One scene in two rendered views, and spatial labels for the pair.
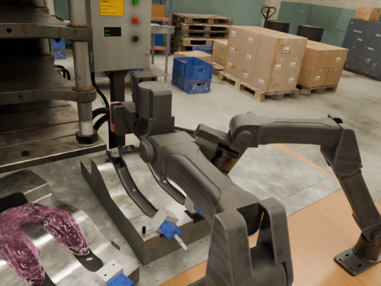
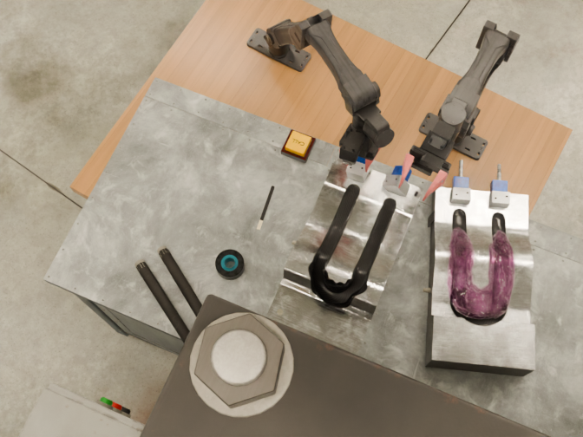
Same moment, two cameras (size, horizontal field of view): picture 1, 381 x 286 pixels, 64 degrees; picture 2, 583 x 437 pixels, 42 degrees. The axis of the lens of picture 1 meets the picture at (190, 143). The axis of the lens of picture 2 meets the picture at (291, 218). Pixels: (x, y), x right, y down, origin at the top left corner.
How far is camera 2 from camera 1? 1.96 m
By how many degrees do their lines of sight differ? 73
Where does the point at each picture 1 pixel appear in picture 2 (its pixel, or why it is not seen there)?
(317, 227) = (264, 91)
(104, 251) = (444, 218)
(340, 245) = (277, 68)
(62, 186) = (390, 354)
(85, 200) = (390, 310)
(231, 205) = (503, 39)
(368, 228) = not seen: hidden behind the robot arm
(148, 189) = (357, 234)
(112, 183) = (384, 264)
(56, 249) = (475, 242)
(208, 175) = (488, 58)
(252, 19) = not seen: outside the picture
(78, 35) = not seen: hidden behind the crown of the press
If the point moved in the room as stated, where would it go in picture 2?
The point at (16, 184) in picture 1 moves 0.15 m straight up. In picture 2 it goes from (458, 338) to (471, 326)
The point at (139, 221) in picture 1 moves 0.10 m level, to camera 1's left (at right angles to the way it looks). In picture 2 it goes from (407, 207) to (426, 238)
